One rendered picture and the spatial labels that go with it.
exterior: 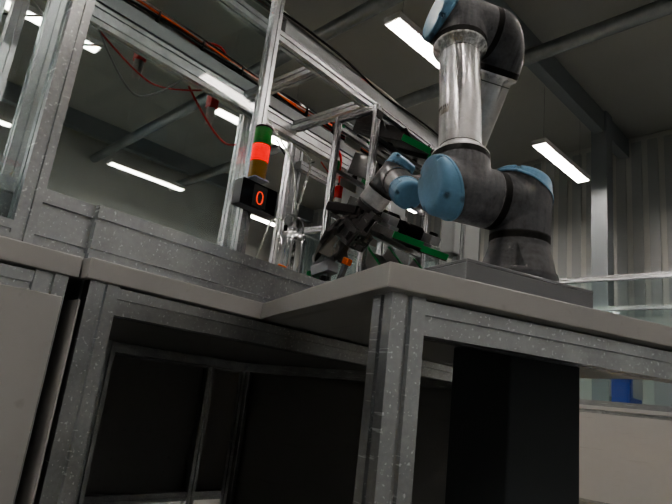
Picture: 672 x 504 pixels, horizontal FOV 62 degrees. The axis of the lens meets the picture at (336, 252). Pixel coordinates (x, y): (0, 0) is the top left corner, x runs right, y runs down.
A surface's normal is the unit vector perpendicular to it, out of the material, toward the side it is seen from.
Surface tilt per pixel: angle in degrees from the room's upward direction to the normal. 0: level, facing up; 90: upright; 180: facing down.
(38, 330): 90
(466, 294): 90
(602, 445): 90
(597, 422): 90
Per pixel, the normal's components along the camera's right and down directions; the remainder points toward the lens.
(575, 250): -0.70, -0.26
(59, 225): 0.75, -0.08
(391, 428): 0.42, -0.18
